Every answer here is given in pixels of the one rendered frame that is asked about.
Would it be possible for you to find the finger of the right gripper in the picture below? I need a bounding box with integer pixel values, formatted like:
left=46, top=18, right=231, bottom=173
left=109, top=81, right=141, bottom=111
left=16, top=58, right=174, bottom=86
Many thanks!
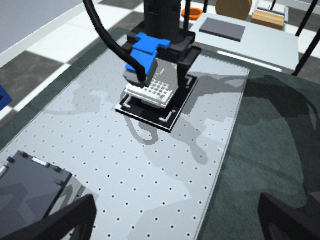
left=121, top=41, right=135, bottom=55
left=177, top=45, right=202, bottom=87

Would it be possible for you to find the white well plate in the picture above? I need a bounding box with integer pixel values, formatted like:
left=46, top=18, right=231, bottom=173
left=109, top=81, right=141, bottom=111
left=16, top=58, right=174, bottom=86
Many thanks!
left=125, top=58, right=178, bottom=108

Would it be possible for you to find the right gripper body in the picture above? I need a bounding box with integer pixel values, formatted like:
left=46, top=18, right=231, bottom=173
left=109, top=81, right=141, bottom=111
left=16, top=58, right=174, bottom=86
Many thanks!
left=127, top=1, right=198, bottom=76

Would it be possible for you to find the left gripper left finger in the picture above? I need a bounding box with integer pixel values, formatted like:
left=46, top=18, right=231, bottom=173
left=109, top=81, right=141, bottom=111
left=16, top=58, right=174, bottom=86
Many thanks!
left=0, top=194, right=97, bottom=240

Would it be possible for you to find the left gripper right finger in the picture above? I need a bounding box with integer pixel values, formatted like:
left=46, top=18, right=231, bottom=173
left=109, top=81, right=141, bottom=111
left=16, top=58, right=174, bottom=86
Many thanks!
left=257, top=192, right=320, bottom=240

